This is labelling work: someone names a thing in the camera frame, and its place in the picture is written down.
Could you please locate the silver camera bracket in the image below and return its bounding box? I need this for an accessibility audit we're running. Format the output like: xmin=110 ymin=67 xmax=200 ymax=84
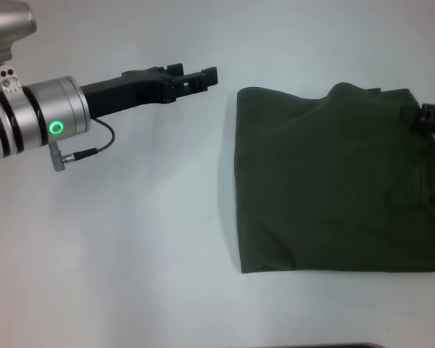
xmin=0 ymin=62 xmax=22 ymax=96

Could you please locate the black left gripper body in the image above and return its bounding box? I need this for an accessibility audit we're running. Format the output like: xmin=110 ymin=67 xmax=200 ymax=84
xmin=80 ymin=65 xmax=179 ymax=120

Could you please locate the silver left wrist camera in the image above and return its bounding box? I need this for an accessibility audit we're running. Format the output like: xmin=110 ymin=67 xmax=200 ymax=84
xmin=0 ymin=0 xmax=37 ymax=63

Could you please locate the dark green FREE t-shirt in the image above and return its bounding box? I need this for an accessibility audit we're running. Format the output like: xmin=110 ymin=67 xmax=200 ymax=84
xmin=236 ymin=81 xmax=435 ymax=275

